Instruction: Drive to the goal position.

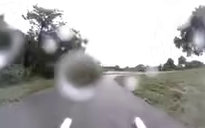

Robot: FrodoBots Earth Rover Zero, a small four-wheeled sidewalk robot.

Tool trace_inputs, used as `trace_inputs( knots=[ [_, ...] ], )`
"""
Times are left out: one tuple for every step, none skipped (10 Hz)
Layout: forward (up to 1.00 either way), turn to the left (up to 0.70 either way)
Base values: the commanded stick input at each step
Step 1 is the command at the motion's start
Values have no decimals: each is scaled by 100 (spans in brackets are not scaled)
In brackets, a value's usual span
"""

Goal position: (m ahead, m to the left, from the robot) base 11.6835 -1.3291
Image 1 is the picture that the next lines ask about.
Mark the grey asphalt path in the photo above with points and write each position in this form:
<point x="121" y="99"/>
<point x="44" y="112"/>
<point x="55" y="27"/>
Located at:
<point x="110" y="106"/>

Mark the robot's own part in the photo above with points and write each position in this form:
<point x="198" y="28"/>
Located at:
<point x="66" y="123"/>
<point x="139" y="122"/>

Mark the distant row of trees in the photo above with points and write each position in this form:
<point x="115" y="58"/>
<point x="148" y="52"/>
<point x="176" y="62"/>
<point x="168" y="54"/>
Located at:
<point x="173" y="64"/>

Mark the grass slope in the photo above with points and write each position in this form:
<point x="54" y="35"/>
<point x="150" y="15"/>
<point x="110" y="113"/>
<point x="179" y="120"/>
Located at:
<point x="180" y="90"/>

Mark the grass verge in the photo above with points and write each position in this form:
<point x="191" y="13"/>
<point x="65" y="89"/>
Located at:
<point x="16" y="93"/>

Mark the large tree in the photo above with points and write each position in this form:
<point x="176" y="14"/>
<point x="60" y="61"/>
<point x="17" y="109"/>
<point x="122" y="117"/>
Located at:
<point x="198" y="33"/>

